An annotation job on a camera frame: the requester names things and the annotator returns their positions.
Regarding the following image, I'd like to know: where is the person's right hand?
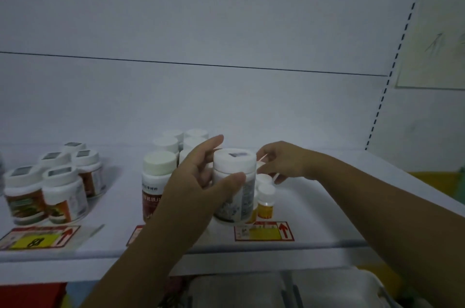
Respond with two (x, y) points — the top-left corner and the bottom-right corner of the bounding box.
(256, 141), (321, 185)

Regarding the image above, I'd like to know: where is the red and yellow price label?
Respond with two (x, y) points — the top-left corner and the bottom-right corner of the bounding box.
(234, 221), (295, 242)
(0, 225), (81, 251)
(126, 224), (147, 247)

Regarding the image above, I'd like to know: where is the white metal shelf board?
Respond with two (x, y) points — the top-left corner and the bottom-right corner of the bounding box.
(0, 142), (465, 276)

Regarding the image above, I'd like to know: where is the person's right forearm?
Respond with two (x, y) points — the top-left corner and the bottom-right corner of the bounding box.
(312, 153), (465, 308)

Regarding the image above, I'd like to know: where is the person's left forearm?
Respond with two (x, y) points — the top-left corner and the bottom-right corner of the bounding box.
(81, 210), (211, 308)

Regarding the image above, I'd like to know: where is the white paper sheet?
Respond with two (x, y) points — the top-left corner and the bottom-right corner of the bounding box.
(395, 0), (465, 91)

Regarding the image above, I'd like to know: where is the white slotted shelf upright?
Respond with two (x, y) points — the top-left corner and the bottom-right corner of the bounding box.
(364, 0), (434, 151)

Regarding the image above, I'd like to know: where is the yellow package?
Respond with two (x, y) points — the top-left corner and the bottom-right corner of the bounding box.
(407, 171), (462, 206)

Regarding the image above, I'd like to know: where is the white plastic container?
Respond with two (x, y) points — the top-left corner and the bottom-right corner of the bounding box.
(187, 266), (395, 308)

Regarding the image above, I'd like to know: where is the cluster of white capped bottles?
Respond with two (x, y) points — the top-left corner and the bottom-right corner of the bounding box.
(141, 128), (215, 225)

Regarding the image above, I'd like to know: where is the white bottle with grey label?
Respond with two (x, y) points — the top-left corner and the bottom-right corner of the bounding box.
(212, 148), (257, 225)

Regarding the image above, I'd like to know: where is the red box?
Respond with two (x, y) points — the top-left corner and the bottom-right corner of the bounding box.
(0, 282), (68, 308)

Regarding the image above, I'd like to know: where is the person's left hand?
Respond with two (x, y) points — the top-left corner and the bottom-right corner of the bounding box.
(156, 134), (248, 236)

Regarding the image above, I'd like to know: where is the white bottle with orange label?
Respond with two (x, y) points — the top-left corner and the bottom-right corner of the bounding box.
(42, 166), (89, 225)
(62, 142), (87, 154)
(38, 151), (72, 171)
(71, 150), (107, 198)
(3, 166), (49, 227)

